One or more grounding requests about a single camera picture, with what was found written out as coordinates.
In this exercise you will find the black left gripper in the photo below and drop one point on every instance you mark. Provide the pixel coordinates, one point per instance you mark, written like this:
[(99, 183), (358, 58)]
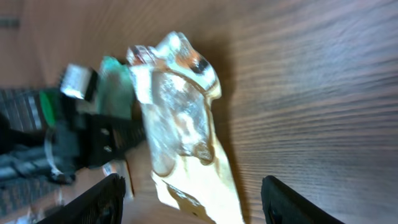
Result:
[(92, 137)]

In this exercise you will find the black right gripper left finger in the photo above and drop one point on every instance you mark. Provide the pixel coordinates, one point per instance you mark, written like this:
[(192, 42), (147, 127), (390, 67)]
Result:
[(101, 204)]

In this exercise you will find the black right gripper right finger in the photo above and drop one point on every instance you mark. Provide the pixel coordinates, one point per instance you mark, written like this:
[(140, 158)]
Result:
[(282, 205)]

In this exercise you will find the green wipes packet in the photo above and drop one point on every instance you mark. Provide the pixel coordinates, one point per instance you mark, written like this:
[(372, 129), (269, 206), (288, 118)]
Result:
[(115, 93)]

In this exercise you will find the clear bread bag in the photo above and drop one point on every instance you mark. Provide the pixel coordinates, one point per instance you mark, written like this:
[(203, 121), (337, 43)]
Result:
[(175, 87)]

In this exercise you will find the green lid jar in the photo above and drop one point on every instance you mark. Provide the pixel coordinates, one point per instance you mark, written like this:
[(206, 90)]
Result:
[(50, 105)]

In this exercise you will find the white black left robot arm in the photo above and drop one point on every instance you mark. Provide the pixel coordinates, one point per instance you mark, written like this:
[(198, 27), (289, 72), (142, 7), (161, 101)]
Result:
[(46, 134)]

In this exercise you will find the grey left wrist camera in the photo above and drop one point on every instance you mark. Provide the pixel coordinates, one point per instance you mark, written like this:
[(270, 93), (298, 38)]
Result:
[(79, 82)]

